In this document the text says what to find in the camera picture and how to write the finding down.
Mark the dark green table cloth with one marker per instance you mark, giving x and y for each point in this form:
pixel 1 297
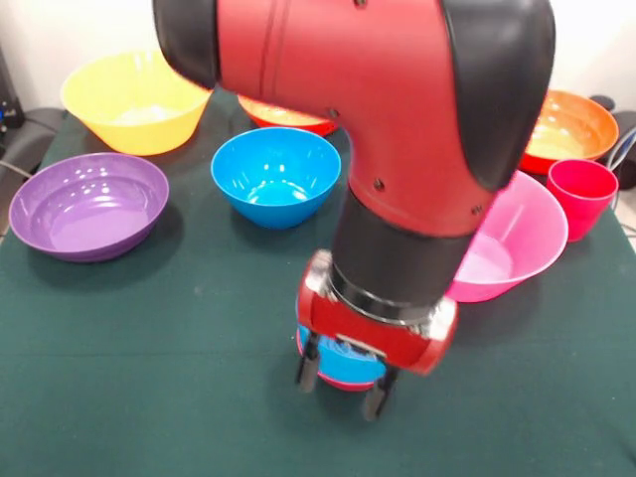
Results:
pixel 149 397

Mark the orange bowl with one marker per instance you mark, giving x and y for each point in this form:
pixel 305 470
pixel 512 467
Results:
pixel 283 121
pixel 571 134

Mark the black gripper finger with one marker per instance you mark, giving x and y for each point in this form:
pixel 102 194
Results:
pixel 380 395
pixel 308 365

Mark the large pink bowl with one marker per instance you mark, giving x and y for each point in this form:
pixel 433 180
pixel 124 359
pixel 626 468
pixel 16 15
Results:
pixel 517 248

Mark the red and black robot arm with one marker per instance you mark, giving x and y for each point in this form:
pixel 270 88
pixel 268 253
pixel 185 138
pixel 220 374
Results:
pixel 372 124

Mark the red cup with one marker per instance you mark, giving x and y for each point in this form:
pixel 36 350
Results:
pixel 581 199

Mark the large yellow bowl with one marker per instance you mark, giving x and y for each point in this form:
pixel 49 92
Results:
pixel 134 129

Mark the dark grey object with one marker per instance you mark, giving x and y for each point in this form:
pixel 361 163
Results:
pixel 623 124

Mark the small red bowl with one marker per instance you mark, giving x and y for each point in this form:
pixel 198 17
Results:
pixel 348 385

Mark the grey padded seat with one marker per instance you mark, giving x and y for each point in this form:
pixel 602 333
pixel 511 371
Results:
pixel 35 131

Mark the purple bowl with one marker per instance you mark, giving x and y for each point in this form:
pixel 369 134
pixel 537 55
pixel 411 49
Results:
pixel 84 218

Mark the deep blue bowl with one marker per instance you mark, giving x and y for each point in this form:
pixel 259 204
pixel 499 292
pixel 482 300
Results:
pixel 273 184

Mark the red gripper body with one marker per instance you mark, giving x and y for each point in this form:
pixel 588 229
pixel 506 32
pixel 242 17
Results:
pixel 367 333

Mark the black device box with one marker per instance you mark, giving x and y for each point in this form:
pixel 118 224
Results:
pixel 9 104

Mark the small flat-bottomed blue bowl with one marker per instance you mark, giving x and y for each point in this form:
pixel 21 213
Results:
pixel 348 365

